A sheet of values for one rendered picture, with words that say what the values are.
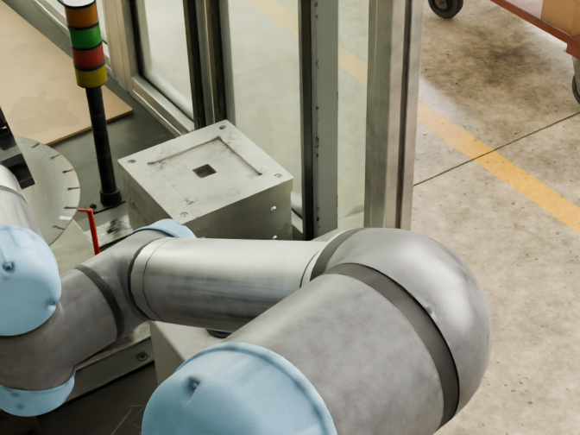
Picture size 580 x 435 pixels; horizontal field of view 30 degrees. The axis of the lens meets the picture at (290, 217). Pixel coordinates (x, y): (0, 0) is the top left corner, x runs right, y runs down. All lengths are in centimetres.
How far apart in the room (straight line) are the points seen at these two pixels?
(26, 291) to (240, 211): 64
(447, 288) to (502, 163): 248
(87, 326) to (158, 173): 59
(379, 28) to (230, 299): 50
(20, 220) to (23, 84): 118
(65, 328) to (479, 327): 42
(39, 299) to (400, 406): 36
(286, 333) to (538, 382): 190
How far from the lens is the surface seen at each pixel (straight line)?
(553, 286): 271
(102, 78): 158
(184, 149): 155
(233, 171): 150
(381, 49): 124
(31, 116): 195
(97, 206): 171
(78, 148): 186
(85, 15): 153
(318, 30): 129
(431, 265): 64
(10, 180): 94
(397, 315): 61
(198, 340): 125
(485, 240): 282
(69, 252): 147
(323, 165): 140
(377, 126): 129
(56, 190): 142
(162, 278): 90
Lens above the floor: 177
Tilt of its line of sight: 38 degrees down
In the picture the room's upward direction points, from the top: 2 degrees counter-clockwise
